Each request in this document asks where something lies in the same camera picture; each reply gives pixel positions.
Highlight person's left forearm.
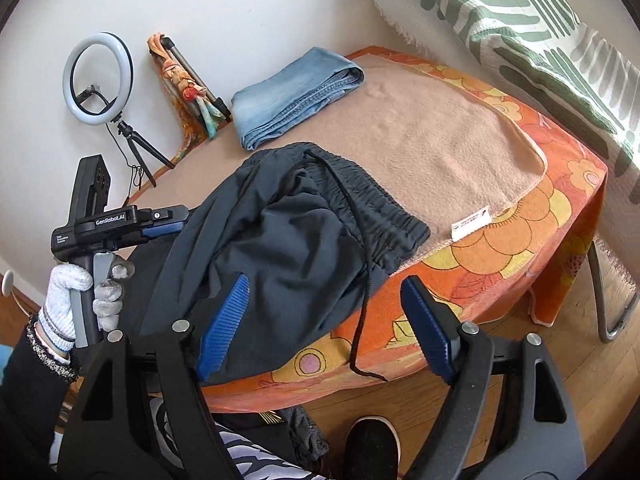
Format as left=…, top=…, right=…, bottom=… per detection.
left=0, top=320, right=83, bottom=463

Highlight person's left hand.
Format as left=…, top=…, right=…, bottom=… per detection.
left=37, top=252, right=136, bottom=356

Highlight beige blanket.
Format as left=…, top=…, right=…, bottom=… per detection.
left=134, top=52, right=547, bottom=268

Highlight beaded bracelet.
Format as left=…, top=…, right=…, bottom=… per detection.
left=25, top=312, right=83, bottom=385

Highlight orange floral cloth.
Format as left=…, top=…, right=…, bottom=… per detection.
left=135, top=46, right=608, bottom=413

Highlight grey metal frame leg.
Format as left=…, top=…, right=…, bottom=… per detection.
left=587, top=240, right=636, bottom=343

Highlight dark grey pants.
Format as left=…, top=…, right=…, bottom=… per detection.
left=125, top=142, right=432, bottom=388

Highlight green striped white blanket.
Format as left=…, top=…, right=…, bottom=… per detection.
left=361, top=0, right=640, bottom=177

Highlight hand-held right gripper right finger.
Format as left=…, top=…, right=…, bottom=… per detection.
left=401, top=276, right=587, bottom=480

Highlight folded grey tripod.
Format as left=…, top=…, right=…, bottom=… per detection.
left=160, top=35, right=233, bottom=123

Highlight black ring light cable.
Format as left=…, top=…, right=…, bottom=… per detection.
left=117, top=132, right=145, bottom=193

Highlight ring light on tripod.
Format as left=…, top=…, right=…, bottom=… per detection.
left=62, top=32, right=176, bottom=188

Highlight orange patterned scarf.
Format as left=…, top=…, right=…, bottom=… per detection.
left=147, top=34, right=222, bottom=168

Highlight folded blue jeans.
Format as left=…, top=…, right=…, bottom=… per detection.
left=231, top=47, right=365, bottom=152

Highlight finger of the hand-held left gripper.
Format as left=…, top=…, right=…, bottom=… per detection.
left=141, top=221, right=185, bottom=240
left=137, top=204, right=192, bottom=225

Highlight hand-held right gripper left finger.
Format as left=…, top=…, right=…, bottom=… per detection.
left=57, top=274, right=251, bottom=480

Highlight person's black shoe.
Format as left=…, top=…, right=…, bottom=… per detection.
left=345, top=417, right=401, bottom=480

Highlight zebra print clothing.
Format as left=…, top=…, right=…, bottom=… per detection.
left=150, top=400, right=326, bottom=480

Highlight dark grey knit cloth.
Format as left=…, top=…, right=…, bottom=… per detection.
left=286, top=406, right=328, bottom=466

